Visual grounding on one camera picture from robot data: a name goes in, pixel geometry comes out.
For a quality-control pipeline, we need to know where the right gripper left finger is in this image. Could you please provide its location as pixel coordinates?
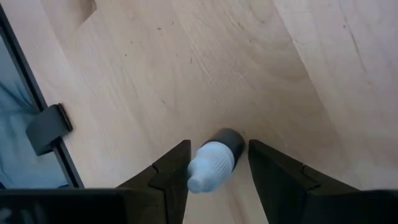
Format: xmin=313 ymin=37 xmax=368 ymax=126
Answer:
xmin=116 ymin=139 xmax=192 ymax=224

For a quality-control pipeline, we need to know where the black dropper bottle white cap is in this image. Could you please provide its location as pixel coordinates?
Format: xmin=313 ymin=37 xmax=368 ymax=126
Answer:
xmin=186 ymin=127 xmax=246 ymax=194

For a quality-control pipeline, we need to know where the black frame bracket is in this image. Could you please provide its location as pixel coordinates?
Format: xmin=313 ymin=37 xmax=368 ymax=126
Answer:
xmin=25 ymin=103 xmax=74 ymax=156

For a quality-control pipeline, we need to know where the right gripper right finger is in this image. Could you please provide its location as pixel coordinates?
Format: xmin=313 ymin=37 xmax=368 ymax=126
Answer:
xmin=248 ymin=139 xmax=358 ymax=224

